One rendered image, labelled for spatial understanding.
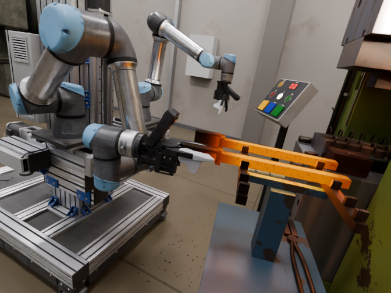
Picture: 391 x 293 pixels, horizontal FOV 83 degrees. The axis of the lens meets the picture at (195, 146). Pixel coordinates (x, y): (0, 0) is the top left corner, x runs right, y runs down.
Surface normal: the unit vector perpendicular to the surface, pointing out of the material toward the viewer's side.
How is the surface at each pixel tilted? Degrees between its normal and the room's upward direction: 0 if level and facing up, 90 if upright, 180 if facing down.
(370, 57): 90
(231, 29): 90
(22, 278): 0
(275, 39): 90
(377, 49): 90
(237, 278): 0
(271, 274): 0
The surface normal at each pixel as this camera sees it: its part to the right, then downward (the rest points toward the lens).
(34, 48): 0.90, 0.26
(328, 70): -0.42, 0.25
